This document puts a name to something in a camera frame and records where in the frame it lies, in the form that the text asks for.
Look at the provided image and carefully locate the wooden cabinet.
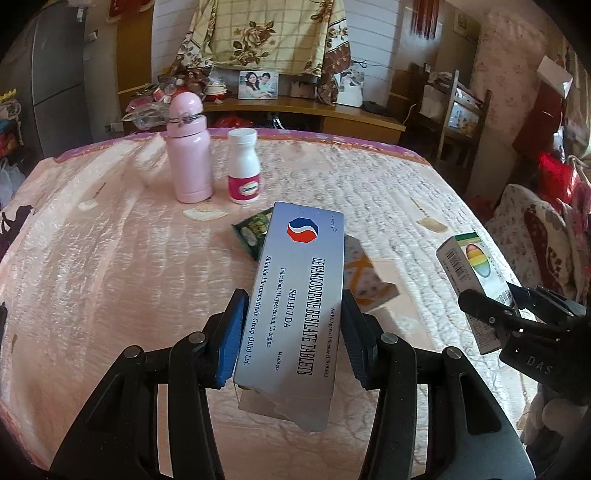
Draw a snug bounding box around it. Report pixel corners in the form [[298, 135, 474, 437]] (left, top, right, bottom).
[[117, 83, 407, 145]]

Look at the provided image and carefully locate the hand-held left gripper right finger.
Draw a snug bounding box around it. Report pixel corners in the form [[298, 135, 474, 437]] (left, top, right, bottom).
[[341, 290, 536, 480]]

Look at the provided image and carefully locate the wedding photo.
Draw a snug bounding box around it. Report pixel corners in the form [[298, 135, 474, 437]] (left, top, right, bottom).
[[339, 67, 366, 108]]

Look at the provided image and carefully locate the white paper bag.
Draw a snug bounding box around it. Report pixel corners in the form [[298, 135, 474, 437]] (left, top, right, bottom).
[[536, 55, 574, 93]]

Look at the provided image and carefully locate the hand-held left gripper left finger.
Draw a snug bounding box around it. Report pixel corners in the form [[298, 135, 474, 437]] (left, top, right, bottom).
[[48, 288, 250, 480]]

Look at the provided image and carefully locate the floral cushion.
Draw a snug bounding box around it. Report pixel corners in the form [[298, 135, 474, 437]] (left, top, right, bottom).
[[482, 184, 591, 333]]

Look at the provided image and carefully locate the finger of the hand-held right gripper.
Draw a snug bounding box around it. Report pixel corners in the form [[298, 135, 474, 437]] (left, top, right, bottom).
[[458, 288, 542, 339], [507, 282, 540, 311]]

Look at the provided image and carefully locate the framed couple photo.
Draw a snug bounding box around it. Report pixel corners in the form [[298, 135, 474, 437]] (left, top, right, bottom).
[[238, 70, 280, 100]]

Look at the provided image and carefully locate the silver medicine box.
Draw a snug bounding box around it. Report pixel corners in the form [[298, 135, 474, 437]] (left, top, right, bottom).
[[233, 202, 346, 433]]

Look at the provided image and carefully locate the dark wooden chair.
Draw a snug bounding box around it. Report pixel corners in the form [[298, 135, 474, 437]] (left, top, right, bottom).
[[409, 65, 493, 167]]

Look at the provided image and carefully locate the white pill bottle pink label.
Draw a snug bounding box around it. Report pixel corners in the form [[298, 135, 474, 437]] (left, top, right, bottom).
[[227, 128, 263, 205]]

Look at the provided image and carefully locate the red knot tassel hanging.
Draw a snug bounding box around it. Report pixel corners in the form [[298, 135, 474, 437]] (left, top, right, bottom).
[[413, 0, 440, 36]]

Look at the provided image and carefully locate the floral yellow cloth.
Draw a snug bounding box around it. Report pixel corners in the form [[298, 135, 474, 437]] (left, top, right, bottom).
[[173, 0, 354, 105]]

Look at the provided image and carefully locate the red plastic bag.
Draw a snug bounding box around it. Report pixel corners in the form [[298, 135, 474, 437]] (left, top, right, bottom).
[[468, 194, 498, 223]]

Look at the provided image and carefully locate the white plastic bag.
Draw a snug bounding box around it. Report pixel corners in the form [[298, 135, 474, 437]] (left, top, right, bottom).
[[0, 159, 25, 200]]

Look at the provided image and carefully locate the white green medicine box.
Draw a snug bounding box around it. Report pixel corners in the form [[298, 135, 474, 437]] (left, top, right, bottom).
[[436, 232, 516, 356]]

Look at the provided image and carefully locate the grey refrigerator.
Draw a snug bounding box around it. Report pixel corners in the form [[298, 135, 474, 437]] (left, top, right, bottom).
[[14, 0, 100, 158]]

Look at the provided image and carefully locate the pink quilted mattress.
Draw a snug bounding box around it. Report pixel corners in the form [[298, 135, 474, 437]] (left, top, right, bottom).
[[0, 128, 546, 480]]

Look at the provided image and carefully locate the red item under cabinet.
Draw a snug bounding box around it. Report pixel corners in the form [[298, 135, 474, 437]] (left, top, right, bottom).
[[216, 115, 253, 131]]

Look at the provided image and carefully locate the green snack packet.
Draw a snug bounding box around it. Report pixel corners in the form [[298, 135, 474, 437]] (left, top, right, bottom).
[[232, 208, 275, 262]]

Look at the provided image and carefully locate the small printed cardboard box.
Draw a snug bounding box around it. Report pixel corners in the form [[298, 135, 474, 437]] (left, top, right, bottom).
[[344, 235, 400, 315]]

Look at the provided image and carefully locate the pink floral upright mattress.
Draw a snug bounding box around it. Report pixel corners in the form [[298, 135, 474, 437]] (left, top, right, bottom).
[[471, 11, 559, 195]]

